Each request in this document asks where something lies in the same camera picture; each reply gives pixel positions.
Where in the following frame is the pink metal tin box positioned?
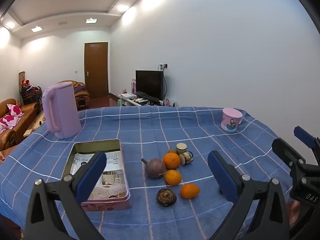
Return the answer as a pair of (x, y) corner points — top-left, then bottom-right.
(60, 139), (132, 212)

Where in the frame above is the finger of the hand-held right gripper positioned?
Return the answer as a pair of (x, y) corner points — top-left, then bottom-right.
(272, 138), (320, 178)
(293, 126), (320, 165)

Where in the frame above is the colour picture card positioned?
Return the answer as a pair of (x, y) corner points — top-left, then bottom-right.
(89, 169), (126, 201)

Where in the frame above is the purple stemmed fruit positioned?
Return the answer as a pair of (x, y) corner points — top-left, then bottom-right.
(141, 157), (166, 179)

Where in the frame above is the purple electric kettle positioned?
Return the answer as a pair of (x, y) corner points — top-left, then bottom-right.
(42, 81), (82, 139)

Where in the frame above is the brown leather armchair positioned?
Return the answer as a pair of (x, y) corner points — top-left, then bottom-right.
(56, 81), (90, 110)

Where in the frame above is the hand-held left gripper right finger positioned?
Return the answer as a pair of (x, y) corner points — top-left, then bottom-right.
(207, 151), (290, 240)

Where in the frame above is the brown leather sofa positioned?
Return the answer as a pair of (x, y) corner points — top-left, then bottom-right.
(0, 99), (42, 155)

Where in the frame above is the pink cartoon cup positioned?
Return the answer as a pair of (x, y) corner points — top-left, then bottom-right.
(221, 108), (243, 133)

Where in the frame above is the blue checked tablecloth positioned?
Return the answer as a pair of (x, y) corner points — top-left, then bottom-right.
(0, 106), (300, 240)

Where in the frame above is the wooden coffee table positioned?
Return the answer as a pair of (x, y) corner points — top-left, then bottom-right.
(24, 110), (47, 138)

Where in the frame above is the white television stand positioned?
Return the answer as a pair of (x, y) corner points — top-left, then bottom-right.
(117, 94), (175, 108)

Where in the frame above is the dark chair with clothes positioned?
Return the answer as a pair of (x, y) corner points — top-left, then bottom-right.
(20, 79), (43, 105)

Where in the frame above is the black television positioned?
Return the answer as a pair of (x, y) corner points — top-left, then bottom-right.
(135, 70), (164, 100)

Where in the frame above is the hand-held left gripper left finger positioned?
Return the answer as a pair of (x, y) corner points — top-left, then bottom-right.
(24, 151), (108, 240)

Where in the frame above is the orange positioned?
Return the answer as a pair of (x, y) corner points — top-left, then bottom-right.
(180, 183), (200, 199)
(164, 169), (182, 186)
(163, 152), (181, 170)

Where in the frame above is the person's right hand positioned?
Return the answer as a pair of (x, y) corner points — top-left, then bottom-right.
(287, 200), (309, 233)

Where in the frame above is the pink floral pillow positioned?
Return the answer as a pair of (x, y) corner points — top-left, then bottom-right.
(0, 115), (19, 131)
(7, 104), (24, 117)

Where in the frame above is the brown round fruit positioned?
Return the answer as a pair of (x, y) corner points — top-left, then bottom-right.
(157, 188), (177, 207)

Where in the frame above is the brown wooden door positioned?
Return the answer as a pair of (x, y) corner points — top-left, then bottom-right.
(84, 42), (109, 99)

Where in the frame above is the white printed leaflet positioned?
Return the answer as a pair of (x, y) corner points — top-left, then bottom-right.
(71, 151), (123, 176)

